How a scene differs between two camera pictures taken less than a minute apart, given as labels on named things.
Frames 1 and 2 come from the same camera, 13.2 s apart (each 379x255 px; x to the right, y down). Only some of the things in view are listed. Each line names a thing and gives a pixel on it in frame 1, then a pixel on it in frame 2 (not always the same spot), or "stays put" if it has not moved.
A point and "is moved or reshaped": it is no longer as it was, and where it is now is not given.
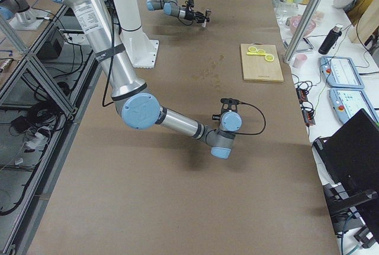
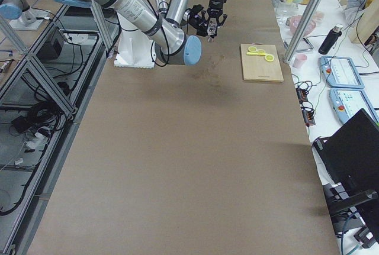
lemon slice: (269, 57) stays put
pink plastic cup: (299, 60) stays put
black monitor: (349, 162) stays put
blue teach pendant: (346, 102) stays put
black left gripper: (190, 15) → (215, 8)
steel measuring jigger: (208, 12) is moved or reshaped
